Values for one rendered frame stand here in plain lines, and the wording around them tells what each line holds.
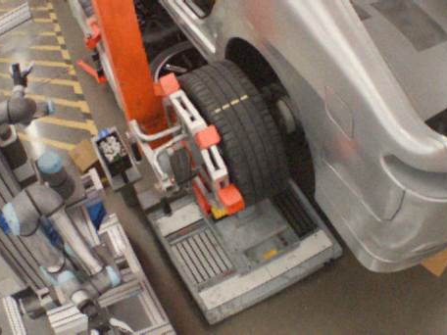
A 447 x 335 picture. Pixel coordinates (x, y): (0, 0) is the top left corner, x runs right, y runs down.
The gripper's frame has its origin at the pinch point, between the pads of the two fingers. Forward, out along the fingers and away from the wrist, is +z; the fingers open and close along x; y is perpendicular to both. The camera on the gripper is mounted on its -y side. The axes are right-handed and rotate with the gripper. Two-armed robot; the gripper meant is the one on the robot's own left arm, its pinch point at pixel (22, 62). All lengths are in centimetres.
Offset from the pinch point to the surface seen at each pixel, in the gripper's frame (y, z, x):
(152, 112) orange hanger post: 36, -20, 69
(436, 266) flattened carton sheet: 94, -112, 217
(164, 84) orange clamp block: 3, -36, 74
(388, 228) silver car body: -12, -137, 141
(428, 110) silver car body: 6, -67, 199
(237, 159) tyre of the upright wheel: 8, -80, 98
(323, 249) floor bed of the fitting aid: 97, -79, 150
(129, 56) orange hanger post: -5, -21, 60
